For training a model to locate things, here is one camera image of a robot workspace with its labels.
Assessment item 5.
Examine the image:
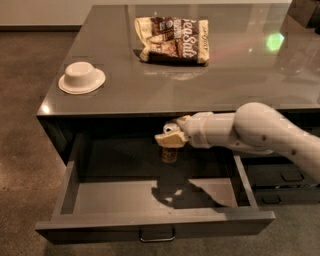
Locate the closed lower right drawer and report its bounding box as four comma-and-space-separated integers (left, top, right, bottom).
255, 189, 320, 205

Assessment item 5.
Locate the orange soda can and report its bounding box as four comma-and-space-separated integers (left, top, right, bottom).
161, 122, 181, 164

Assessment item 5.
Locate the metal drawer handle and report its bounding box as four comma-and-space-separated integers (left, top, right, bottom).
139, 227, 176, 243

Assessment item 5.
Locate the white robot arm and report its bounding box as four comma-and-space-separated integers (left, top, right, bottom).
155, 102, 320, 181

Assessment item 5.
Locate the sea salt chip bag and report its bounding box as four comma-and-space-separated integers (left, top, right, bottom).
134, 16, 210, 65

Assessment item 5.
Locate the closed drawer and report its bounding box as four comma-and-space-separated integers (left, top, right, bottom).
255, 189, 320, 205
245, 163, 319, 187

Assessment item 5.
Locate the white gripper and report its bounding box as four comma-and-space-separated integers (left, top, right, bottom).
155, 112, 237, 148

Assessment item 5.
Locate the open grey top drawer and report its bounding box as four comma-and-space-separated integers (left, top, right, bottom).
35, 134, 275, 244

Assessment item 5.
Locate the closed middle right drawer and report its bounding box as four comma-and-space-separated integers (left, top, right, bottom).
245, 163, 319, 187

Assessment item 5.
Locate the grey cabinet counter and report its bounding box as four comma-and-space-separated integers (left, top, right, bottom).
36, 3, 320, 206

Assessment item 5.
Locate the white upturned bowl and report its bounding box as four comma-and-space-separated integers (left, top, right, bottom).
58, 62, 106, 95

